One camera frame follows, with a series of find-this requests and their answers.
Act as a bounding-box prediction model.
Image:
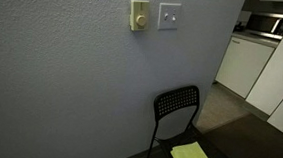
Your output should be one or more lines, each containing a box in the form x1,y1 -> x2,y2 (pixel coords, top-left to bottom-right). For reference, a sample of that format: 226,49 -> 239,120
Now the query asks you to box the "tall white cabinet panel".
244,0 -> 283,117

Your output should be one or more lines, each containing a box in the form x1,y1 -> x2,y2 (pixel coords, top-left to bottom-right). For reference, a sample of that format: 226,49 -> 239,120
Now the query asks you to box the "black perforated chair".
146,82 -> 243,158

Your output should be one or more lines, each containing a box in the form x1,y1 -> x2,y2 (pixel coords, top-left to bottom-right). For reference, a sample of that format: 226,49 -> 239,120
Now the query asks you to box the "small dark countertop appliance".
233,21 -> 247,33

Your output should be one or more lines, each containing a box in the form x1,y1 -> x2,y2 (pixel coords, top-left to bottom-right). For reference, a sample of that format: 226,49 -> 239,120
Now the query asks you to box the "yellow-green folded cloth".
169,139 -> 219,158

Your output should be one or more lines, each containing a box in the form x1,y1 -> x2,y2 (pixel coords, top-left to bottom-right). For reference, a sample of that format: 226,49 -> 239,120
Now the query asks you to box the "white double switch plate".
157,2 -> 183,33

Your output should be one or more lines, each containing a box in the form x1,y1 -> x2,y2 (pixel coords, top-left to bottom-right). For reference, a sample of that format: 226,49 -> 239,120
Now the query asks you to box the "beige dial thermostat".
128,0 -> 151,32

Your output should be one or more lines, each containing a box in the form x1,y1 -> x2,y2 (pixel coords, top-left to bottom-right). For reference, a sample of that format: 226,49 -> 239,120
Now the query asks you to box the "white kitchen base cabinet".
213,34 -> 277,101

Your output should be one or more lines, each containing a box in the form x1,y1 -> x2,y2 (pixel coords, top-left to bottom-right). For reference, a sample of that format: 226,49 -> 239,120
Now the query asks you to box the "stainless steel microwave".
244,10 -> 283,42

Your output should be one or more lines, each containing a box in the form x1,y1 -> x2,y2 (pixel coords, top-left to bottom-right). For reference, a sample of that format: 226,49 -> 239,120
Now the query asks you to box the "grey kitchen countertop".
230,29 -> 281,50

